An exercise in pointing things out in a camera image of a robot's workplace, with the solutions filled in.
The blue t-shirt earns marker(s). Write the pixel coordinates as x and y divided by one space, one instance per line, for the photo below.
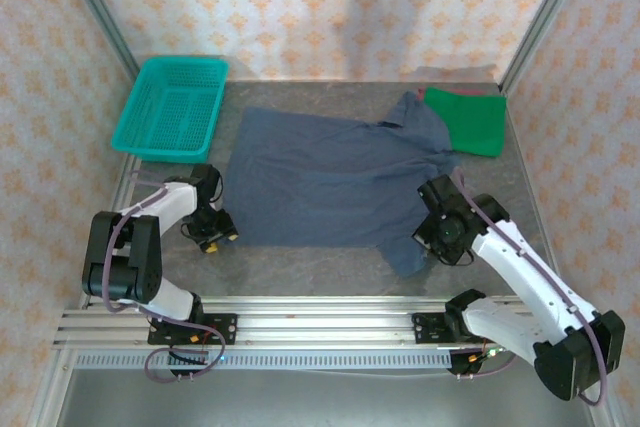
320 182

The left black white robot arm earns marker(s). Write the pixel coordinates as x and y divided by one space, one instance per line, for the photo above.
125 267

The green folded t-shirt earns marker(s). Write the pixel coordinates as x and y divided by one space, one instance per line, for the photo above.
475 122

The teal plastic mesh basket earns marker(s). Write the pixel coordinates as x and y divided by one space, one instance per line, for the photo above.
172 149

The red folded t-shirt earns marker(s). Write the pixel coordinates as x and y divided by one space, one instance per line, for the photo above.
420 93

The small green circuit board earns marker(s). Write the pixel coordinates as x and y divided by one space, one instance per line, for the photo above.
492 351

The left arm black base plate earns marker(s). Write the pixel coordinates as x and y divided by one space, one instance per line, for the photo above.
225 329

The aluminium table side rail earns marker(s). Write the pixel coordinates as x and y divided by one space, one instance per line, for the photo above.
52 387
529 172

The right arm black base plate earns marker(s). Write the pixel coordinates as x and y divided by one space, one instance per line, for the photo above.
425 329

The aluminium mounting rail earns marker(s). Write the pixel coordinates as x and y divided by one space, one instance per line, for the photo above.
325 327

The aluminium frame post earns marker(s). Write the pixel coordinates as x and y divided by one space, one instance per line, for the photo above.
545 17
100 12

